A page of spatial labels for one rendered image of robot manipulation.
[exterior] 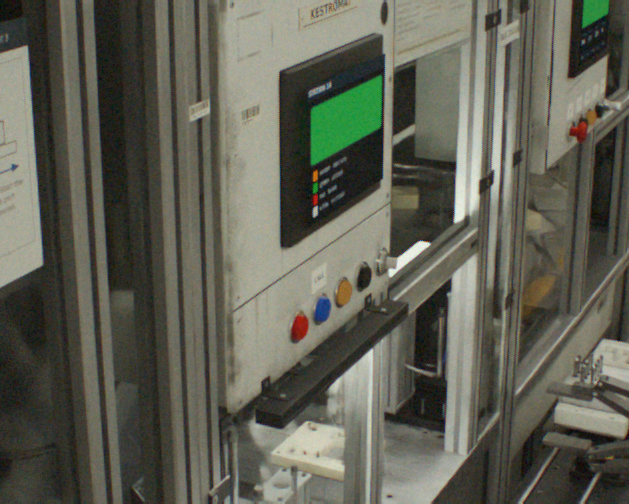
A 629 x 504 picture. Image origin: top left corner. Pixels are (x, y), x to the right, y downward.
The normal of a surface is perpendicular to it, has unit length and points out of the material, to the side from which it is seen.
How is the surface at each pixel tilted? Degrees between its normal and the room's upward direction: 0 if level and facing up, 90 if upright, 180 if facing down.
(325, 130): 90
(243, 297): 90
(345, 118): 90
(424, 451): 0
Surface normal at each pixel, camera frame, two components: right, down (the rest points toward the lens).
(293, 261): 0.90, 0.15
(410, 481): 0.00, -0.94
